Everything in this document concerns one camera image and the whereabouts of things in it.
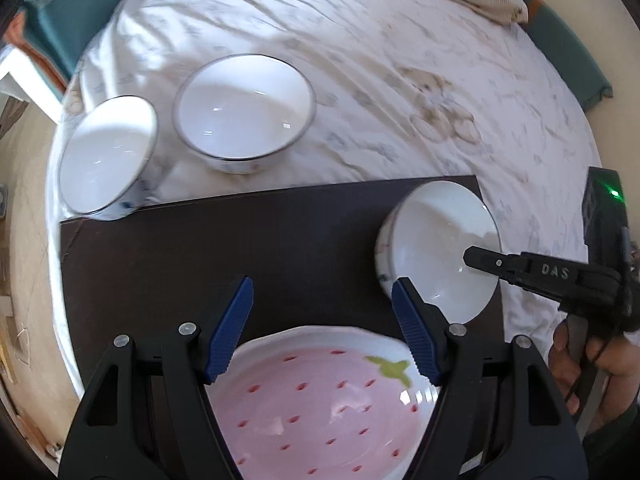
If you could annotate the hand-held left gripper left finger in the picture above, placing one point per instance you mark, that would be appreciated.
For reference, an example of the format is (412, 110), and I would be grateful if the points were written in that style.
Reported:
(230, 330)

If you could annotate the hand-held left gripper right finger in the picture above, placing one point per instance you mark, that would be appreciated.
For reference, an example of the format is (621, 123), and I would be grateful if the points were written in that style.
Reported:
(415, 330)

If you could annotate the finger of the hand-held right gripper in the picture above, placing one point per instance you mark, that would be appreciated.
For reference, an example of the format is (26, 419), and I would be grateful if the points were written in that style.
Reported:
(492, 261)

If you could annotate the small white fish-pattern bowl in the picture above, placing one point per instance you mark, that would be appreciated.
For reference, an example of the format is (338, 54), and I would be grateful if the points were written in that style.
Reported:
(435, 240)

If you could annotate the deep pink strawberry plate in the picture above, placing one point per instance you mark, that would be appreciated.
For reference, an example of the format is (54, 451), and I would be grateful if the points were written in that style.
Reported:
(310, 410)

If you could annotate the person's right forearm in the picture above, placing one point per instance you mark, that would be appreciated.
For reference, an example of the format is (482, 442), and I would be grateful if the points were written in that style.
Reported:
(620, 435)

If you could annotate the person's right hand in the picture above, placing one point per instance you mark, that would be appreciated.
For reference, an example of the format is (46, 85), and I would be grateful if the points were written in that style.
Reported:
(560, 360)

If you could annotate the dark brown table mat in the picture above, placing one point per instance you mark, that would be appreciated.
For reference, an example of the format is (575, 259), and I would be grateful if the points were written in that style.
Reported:
(200, 240)

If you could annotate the white nightstand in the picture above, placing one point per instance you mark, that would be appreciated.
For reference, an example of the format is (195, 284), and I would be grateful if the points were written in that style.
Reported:
(25, 82)

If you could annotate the teal bed frame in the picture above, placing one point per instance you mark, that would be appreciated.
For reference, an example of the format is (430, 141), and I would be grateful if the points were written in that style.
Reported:
(60, 15)

